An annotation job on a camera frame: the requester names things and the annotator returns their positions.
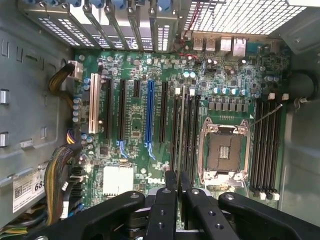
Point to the short black expansion slot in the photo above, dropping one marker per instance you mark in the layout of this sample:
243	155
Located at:
136	89

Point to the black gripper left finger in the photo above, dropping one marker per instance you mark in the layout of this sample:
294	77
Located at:
161	212

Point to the long black expansion slot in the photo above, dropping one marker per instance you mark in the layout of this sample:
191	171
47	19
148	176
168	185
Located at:
108	110
163	110
121	110

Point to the silver rear port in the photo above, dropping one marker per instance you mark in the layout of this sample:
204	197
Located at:
226	45

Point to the white expansion slot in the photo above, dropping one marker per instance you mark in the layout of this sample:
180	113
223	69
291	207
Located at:
94	105

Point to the silver chipset heatsink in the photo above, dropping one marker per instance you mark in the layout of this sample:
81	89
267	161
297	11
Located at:
117	180

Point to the white power connector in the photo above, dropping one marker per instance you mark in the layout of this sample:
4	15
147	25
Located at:
76	70

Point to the grey metal PC case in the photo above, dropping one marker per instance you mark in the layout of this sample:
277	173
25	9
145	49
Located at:
25	105

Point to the black RAM slot white latch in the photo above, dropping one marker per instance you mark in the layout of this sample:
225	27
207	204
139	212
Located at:
174	130
278	150
265	147
190	135

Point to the thin metal locking lever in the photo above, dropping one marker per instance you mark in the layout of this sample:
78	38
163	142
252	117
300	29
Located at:
266	115

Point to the silver USB port block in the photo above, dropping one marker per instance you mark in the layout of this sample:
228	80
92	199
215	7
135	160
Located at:
203	43

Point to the blue expansion slot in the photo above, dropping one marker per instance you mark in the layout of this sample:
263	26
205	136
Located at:
149	110

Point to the silver CPU socket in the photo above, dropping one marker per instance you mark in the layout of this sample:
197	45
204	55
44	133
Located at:
225	150

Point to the green Dell motherboard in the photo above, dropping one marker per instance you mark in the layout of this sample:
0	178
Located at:
135	117

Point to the silver slot cover bracket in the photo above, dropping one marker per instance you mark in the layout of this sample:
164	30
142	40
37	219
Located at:
153	27

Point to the black SATA port block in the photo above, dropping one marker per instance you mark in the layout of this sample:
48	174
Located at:
77	182

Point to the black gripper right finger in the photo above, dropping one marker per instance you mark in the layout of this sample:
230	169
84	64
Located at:
210	217

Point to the silver ethernet port block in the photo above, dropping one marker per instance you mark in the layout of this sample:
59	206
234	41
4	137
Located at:
239	46

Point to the white service tag label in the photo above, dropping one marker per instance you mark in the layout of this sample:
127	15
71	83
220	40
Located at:
27	193

